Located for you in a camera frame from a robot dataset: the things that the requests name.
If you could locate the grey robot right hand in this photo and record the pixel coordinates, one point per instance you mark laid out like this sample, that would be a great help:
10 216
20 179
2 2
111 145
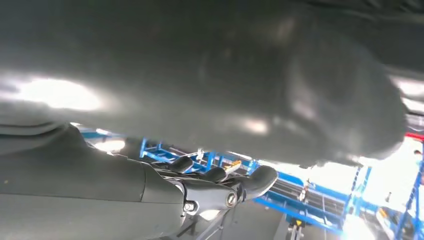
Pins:
198 82

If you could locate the red beam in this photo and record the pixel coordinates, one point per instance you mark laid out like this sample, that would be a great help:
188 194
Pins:
415 136

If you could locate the blue metal shelf rack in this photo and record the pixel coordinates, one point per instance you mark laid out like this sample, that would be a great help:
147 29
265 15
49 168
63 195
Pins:
155 154
291 212

